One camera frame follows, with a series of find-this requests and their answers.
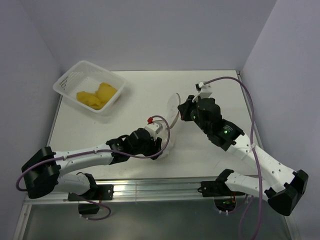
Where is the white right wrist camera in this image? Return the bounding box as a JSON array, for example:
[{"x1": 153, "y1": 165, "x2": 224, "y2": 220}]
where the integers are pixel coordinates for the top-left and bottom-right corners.
[{"x1": 192, "y1": 82, "x2": 213, "y2": 103}]

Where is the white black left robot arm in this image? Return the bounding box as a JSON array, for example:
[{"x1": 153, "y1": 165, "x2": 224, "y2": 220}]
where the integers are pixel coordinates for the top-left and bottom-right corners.
[{"x1": 16, "y1": 125, "x2": 171, "y2": 200}]

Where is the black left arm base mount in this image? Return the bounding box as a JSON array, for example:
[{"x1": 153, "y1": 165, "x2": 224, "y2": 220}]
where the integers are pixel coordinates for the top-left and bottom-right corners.
[{"x1": 67, "y1": 184, "x2": 114, "y2": 221}]

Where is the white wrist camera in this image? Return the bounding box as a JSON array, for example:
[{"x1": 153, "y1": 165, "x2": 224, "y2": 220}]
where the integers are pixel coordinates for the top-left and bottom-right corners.
[
  {"x1": 144, "y1": 117, "x2": 164, "y2": 140},
  {"x1": 192, "y1": 82, "x2": 213, "y2": 103}
]

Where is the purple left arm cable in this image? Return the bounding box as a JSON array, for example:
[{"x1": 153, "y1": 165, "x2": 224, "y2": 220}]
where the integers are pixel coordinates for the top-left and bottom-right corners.
[{"x1": 16, "y1": 115, "x2": 172, "y2": 222}]

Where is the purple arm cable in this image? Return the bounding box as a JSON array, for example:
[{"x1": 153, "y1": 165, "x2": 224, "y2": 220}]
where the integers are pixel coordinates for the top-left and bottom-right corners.
[
  {"x1": 16, "y1": 115, "x2": 172, "y2": 222},
  {"x1": 203, "y1": 76, "x2": 263, "y2": 240}
]

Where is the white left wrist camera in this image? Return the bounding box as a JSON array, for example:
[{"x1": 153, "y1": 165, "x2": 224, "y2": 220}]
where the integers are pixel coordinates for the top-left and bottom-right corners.
[{"x1": 144, "y1": 117, "x2": 164, "y2": 140}]

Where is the white plastic mesh basket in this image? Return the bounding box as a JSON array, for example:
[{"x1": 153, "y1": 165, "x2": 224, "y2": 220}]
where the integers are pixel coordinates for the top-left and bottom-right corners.
[{"x1": 53, "y1": 60, "x2": 127, "y2": 115}]

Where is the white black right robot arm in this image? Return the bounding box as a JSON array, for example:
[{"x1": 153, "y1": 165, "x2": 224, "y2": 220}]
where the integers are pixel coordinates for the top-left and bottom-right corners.
[{"x1": 177, "y1": 95, "x2": 309, "y2": 216}]

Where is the round mesh laundry bag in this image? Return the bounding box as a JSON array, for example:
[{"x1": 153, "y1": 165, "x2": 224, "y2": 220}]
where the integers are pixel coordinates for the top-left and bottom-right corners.
[{"x1": 156, "y1": 93, "x2": 181, "y2": 160}]

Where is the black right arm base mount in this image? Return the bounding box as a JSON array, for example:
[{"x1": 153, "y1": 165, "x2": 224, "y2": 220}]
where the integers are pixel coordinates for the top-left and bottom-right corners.
[{"x1": 197, "y1": 180, "x2": 236, "y2": 212}]

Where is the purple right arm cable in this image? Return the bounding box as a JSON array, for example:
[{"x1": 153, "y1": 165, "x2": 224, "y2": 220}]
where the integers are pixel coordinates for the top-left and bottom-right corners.
[{"x1": 203, "y1": 76, "x2": 263, "y2": 240}]

